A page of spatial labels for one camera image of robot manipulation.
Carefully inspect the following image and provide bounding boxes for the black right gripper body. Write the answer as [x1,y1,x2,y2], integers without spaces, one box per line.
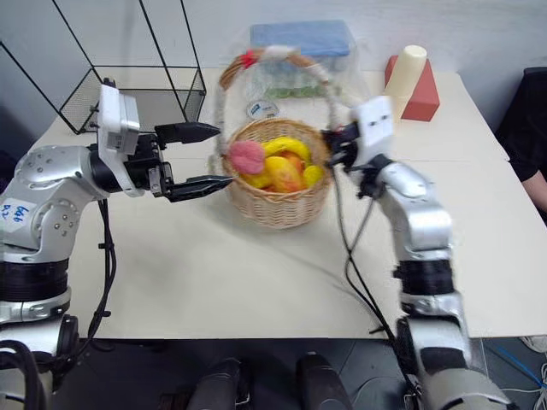
[335,122,362,173]

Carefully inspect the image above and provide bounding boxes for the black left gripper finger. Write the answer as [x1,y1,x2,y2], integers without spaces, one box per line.
[164,174,234,203]
[154,121,222,145]

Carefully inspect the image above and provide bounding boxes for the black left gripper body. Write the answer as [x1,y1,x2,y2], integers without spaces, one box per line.
[123,132,175,200]

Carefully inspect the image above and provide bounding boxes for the wicker basket with handle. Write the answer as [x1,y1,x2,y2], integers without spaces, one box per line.
[208,44,344,232]

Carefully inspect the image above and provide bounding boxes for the small yellow lemon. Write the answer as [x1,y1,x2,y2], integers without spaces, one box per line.
[302,164,326,189]

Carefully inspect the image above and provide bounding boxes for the yellow banana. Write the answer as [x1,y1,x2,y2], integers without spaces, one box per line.
[261,135,313,166]

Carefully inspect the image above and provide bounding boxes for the orange yellow mango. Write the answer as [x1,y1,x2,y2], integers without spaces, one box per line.
[264,155,309,194]

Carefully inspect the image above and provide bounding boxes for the yellow fruit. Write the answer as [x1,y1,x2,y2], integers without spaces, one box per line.
[238,170,269,190]

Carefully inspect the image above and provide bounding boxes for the pink peach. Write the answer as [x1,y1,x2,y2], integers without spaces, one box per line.
[229,140,267,176]

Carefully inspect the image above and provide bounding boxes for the round white blue label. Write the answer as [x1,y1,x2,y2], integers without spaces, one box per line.
[244,99,281,120]

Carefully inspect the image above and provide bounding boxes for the red block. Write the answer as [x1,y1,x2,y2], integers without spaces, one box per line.
[384,55,442,123]

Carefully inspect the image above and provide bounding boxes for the cream cylinder cup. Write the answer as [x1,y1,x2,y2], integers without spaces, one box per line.
[382,44,429,124]

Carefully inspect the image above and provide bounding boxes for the clear box with blue lid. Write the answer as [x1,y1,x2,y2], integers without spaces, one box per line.
[248,18,365,102]

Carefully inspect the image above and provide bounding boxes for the white sticker with blue writing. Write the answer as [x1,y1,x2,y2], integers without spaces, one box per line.
[0,196,39,234]

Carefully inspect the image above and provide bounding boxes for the person in black clothes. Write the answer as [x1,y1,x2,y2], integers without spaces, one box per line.
[494,67,547,224]

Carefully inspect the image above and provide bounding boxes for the dark rounded shape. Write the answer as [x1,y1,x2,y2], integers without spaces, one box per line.
[185,357,252,410]

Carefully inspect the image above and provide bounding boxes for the white shoe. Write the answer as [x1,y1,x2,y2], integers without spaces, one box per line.
[518,334,547,354]

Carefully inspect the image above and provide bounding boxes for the black wire frame rack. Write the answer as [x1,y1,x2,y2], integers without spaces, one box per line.
[0,0,208,136]

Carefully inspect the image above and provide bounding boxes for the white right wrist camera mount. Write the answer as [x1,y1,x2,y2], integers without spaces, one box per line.
[350,95,397,168]

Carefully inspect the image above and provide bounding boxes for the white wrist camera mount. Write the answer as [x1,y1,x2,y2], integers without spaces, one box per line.
[350,95,397,168]
[96,78,146,198]

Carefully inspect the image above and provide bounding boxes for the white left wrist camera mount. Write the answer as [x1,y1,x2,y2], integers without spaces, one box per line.
[96,78,146,198]

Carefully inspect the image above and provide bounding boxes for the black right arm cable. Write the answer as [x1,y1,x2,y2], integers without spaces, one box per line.
[330,161,412,388]

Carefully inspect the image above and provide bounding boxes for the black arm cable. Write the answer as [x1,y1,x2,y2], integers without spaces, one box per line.
[55,196,120,379]
[330,161,412,388]

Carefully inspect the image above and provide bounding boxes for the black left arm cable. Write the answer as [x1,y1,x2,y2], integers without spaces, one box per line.
[55,196,120,379]

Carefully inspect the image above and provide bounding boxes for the blue floor cable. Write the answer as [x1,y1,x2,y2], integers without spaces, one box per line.
[485,340,544,388]

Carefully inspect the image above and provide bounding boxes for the white floor cable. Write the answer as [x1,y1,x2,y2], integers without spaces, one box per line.
[510,361,547,410]

